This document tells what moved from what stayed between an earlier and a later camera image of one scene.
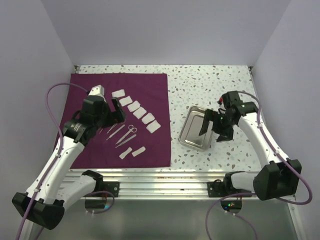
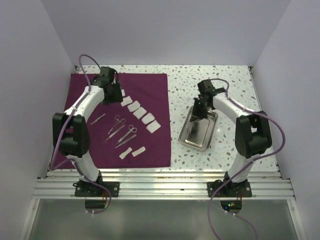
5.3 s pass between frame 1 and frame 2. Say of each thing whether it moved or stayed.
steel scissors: stayed
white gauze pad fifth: stayed
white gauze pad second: stayed
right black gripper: moved
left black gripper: moved
